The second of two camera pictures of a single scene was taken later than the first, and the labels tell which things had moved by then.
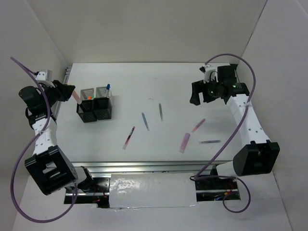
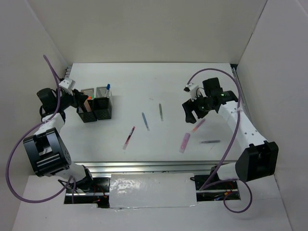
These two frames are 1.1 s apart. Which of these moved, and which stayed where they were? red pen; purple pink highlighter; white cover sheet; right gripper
Moved: right gripper
Stayed: red pen; purple pink highlighter; white cover sheet
